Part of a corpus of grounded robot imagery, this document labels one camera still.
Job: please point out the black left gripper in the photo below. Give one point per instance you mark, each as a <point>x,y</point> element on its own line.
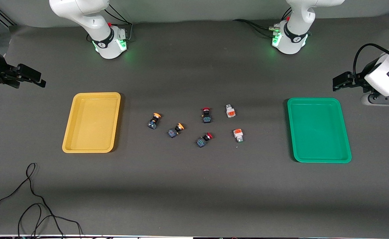
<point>356,80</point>

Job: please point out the white orange push button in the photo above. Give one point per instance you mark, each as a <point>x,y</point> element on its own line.
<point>231,113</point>
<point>238,134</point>

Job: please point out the yellow cap push button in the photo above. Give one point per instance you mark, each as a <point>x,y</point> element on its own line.
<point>153,123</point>
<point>173,132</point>

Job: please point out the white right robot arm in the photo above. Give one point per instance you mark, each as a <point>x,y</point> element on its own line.
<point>94,20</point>

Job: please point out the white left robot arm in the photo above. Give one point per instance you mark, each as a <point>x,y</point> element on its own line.
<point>385,74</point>

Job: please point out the green plastic tray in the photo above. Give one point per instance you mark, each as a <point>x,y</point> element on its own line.
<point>319,131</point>

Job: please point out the yellow plastic tray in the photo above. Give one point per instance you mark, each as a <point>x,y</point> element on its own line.
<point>91,124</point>

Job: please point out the red cap push button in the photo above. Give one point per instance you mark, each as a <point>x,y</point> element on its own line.
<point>207,118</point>
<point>201,142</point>

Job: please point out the dark grey table mat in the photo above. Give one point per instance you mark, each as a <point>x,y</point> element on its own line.
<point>194,186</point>

